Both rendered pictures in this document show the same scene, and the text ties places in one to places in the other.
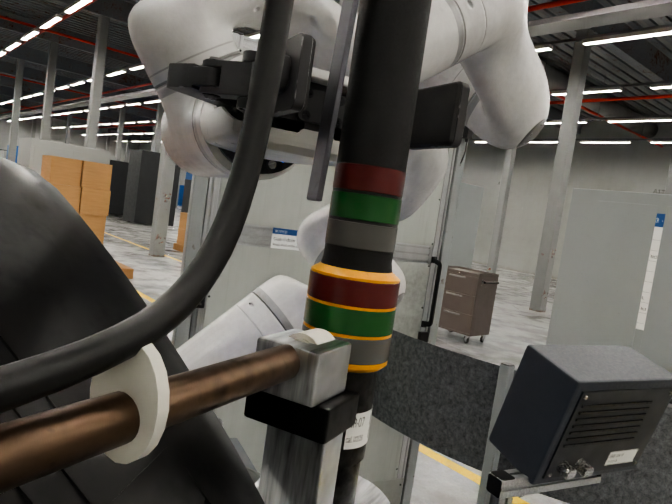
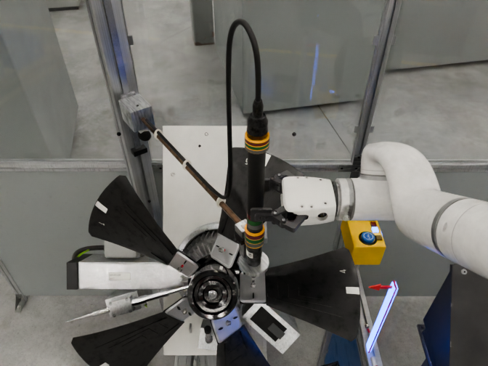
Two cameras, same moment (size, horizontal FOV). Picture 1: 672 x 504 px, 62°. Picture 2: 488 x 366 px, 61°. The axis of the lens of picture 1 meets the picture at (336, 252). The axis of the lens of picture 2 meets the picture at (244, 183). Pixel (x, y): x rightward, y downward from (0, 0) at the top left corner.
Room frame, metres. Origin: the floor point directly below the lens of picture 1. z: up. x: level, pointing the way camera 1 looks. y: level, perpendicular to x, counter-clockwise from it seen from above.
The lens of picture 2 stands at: (0.53, -0.54, 2.05)
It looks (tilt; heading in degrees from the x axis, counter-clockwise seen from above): 42 degrees down; 119
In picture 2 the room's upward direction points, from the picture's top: straight up
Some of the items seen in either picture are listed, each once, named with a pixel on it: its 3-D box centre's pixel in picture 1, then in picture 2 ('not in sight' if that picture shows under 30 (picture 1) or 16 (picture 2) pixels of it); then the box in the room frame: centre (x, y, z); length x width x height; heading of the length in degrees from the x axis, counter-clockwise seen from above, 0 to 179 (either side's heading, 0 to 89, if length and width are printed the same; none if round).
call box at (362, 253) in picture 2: not in sight; (361, 237); (0.44, 0.42, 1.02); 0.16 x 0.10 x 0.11; 119
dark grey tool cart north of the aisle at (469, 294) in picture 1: (464, 304); not in sight; (7.15, -1.74, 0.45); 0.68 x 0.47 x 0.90; 44
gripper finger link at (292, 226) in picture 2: not in sight; (295, 215); (0.35, -0.01, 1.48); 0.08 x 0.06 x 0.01; 111
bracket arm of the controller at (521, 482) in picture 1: (547, 477); not in sight; (0.88, -0.39, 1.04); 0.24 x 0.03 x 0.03; 119
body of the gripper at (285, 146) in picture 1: (287, 115); (310, 199); (0.36, 0.04, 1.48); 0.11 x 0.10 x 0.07; 29
